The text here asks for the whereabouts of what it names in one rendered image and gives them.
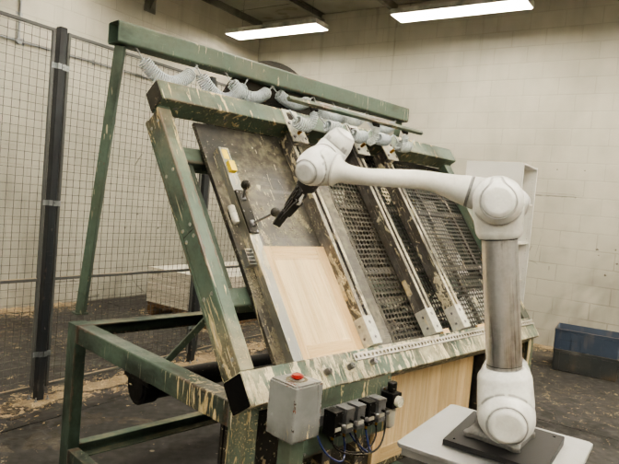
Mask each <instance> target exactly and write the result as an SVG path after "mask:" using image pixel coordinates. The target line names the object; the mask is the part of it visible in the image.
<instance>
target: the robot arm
mask: <svg viewBox="0 0 619 464"><path fill-rule="evenodd" d="M353 145H354V138H353V136H352V135H351V134H350V133H349V132H348V131H347V130H345V129H343V128H340V127H336V128H334V129H332V130H331V131H329V132H328V133H327V134H326V135H325V136H324V137H323V138H322V139H321V140H320V141H319V142H318V143H317V144H316V145H315V146H312V147H310V148H309V149H307V150H306V151H304V152H303V153H302V154H301V155H300V156H299V158H298V160H297V164H296V169H295V173H296V176H297V178H298V183H297V185H296V187H295V189H294V190H293V191H292V193H291V194H290V196H289V197H288V199H287V200H286V202H285V206H284V209H282V211H281V212H280V213H279V215H278V216H277V217H276V219H275V220H274V222H273V224H274V225H275V226H278V227H280V226H281V225H282V224H283V223H284V222H285V220H286V219H287V218H288V217H290V216H291V215H292V214H293V213H295V212H296V210H297V209H298V208H299V207H300V206H301V205H303V202H302V201H303V199H305V198H306V197H307V193H314V192H315V191H316V190H317V189H318V188H319V186H333V185H334V184H336V183H339V182H343V183H350V184H356V185H366V186H380V187H393V188H408V189H418V190H424V191H431V192H434V193H436V194H438V195H441V196H443V197H445V198H447V199H450V200H452V201H454V202H455V203H458V204H460V205H462V206H464V207H467V208H470V209H472V210H473V221H474V229H475V234H476V236H477V237H478V238H479V239H481V240H482V263H483V286H484V309H485V354H486V360H485V362H484V363H483V365H482V367H481V369H480V371H479V372H478V374H477V414H476V419H475V423H474V424H473V425H472V426H471V427H469V428H466V429H464V430H463V435H465V436H467V437H471V438H475V439H478V440H481V441H484V442H486V443H488V444H491V445H494V446H497V447H502V448H505V449H506V450H508V451H510V452H512V453H520V450H521V448H522V447H523V446H524V445H525V444H526V443H527V442H528V441H529V440H530V439H532V438H534V437H535V433H534V432H533V431H534V429H535V425H536V412H535V399H534V390H533V380H532V375H531V370H530V369H529V366H528V364H527V362H526V361H525V360H524V359H523V358H522V342H521V316H520V267H519V242H518V238H520V236H521V235H522V233H523V225H524V215H526V214H527V212H528V210H529V207H530V203H531V200H530V198H529V195H528V194H527V193H526V192H525V191H523V190H522V189H521V187H520V186H519V184H518V183H517V182H516V181H514V180H512V179H510V178H508V177H504V176H493V177H489V178H480V177H475V176H466V175H455V174H447V173H439V172H433V171H425V170H415V169H386V168H360V167H356V166H352V165H349V164H347V163H346V162H345V160H346V158H347V157H348V155H349V154H350V152H351V150H352V147H353Z"/></svg>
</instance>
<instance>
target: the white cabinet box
mask: <svg viewBox="0 0 619 464"><path fill-rule="evenodd" d="M537 174H538V168H535V167H533V166H531V165H528V164H526V163H520V162H495V161H468V160H467V166H466V176H475V177H480V178H489V177H493V176H504V177H508V178H510V179H512V180H514V181H516V182H517V183H518V184H519V186H520V187H521V189H522V190H523V191H525V192H526V193H527V194H528V195H529V198H530V200H531V203H530V207H529V210H528V212H527V214H526V215H524V225H523V233H522V235H521V236H520V238H518V242H519V267H520V300H521V302H522V304H523V300H524V292H525V284H526V275H527V267H528V258H529V249H530V241H531V225H532V217H533V208H534V200H535V191H536V182H537Z"/></svg>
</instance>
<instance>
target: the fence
mask: <svg viewBox="0 0 619 464"><path fill-rule="evenodd" d="M221 149H225V150H227V151H228V148H225V147H218V148H217V149H216V150H215V151H214V154H215V157H216V162H217V164H218V167H219V170H220V172H221V175H222V178H223V181H224V183H225V186H226V189H227V192H228V197H229V199H230V201H231V204H234V205H235V208H236V210H237V213H238V216H239V228H240V231H241V234H242V236H243V239H244V242H245V245H246V247H247V249H252V250H253V253H254V256H255V259H256V261H257V265H256V266H255V267H253V269H254V271H255V273H256V276H257V279H258V282H259V285H260V287H261V290H262V293H263V297H264V300H265V303H266V306H267V308H268V311H269V314H270V317H271V320H272V322H273V324H274V329H275V332H276V335H277V338H278V341H279V343H280V345H281V348H282V351H283V354H284V357H285V359H286V362H287V363H291V362H296V361H301V360H304V359H303V356H302V354H301V351H300V349H299V346H298V342H297V339H296V336H295V333H294V331H293V329H292V326H291V323H290V320H289V317H288V315H287V313H286V308H285V306H284V303H283V300H282V297H281V295H280V293H279V290H278V287H277V284H276V281H275V279H274V275H273V272H272V269H271V267H270V264H269V261H268V259H267V256H266V254H265V251H264V248H263V244H262V242H261V239H260V236H259V234H250V233H249V231H248V228H247V226H246V223H245V220H244V218H243V215H242V212H241V210H240V207H239V202H238V200H237V197H236V194H235V192H234V191H235V190H242V188H241V186H240V182H239V177H238V174H237V172H236V173H229V171H228V167H227V164H226V162H227V161H228V160H232V158H231V156H230V153H229V151H228V156H229V159H225V158H224V156H223V153H222V151H221Z"/></svg>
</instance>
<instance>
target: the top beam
mask: <svg viewBox="0 0 619 464"><path fill-rule="evenodd" d="M146 97H147V101H148V104H149V107H150V109H151V111H152V113H155V111H156V108H157V107H158V106H164V107H168V108H170V110H171V114H172V117H174V118H179V119H184V120H189V121H194V122H202V123H207V124H213V125H217V126H222V127H227V128H231V129H237V130H242V131H246V132H251V133H260V134H265V135H270V136H274V137H280V138H282V137H283V136H284V135H285V134H286V133H288V132H289V130H288V128H287V125H286V121H285V119H284V117H283V114H282V112H281V110H280V109H278V108H275V107H271V106H267V105H263V104H259V103H255V102H251V101H248V100H244V99H236V98H232V97H229V96H225V95H221V94H217V93H214V92H209V91H205V90H202V89H198V88H194V87H186V86H183V85H179V84H175V83H171V82H168V81H164V80H159V79H158V80H156V81H155V83H154V84H153V86H152V87H151V88H150V89H149V90H148V92H147V93H146ZM316 123H317V124H315V125H316V126H315V127H314V129H313V130H312V131H311V132H309V133H306V132H305V135H306V136H307V137H308V141H309V143H310V144H314V145H316V144H317V143H318V142H319V141H320V140H321V139H322V138H323V137H324V136H325V135H326V134H327V133H326V132H325V131H324V130H323V125H324V123H323V122H322V121H321V119H320V118H318V120H317V122H316ZM366 146H367V148H368V150H369V153H370V155H371V156H375V155H377V154H378V153H379V152H381V151H382V150H383V149H382V146H381V145H377V144H374V145H372V146H369V145H366ZM394 152H395V154H396V156H398V159H399V160H400V161H404V162H409V163H414V164H418V165H424V166H429V167H433V168H440V167H441V166H442V165H445V164H447V165H451V164H453V163H454V162H455V161H456V160H455V158H454V156H453V154H452V153H451V152H450V150H449V149H447V148H443V147H438V146H434V145H428V144H424V143H420V142H416V141H414V142H413V149H412V150H411V151H410V152H408V153H401V152H398V151H396V150H395V151H394Z"/></svg>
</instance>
